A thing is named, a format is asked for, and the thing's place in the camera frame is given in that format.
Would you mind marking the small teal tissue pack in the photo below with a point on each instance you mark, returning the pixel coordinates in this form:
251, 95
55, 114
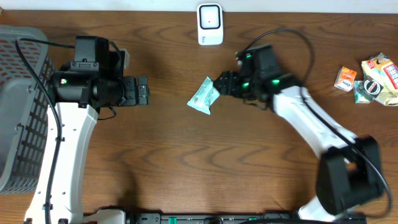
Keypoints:
358, 97

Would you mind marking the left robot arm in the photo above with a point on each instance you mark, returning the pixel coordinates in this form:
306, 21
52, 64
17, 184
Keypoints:
76, 93

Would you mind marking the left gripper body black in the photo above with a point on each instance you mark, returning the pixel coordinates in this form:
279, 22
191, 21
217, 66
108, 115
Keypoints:
130, 97

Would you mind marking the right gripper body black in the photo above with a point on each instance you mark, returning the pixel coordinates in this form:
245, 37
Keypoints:
241, 86

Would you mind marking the red white tape roll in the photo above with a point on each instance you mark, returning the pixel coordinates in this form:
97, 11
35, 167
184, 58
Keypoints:
370, 88

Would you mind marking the small orange tissue pack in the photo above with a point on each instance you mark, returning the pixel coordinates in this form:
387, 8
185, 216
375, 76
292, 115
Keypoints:
345, 79

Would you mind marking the green Zappy wipes pack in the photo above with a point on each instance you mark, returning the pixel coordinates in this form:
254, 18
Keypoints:
206, 95

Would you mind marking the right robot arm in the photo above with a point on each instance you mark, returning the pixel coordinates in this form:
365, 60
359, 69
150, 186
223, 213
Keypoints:
349, 169

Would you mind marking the grey plastic mesh basket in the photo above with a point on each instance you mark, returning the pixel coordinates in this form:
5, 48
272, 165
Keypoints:
23, 108

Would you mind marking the white barcode scanner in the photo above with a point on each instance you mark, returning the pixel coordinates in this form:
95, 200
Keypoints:
210, 24

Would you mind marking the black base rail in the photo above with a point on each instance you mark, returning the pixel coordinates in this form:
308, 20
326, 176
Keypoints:
217, 218

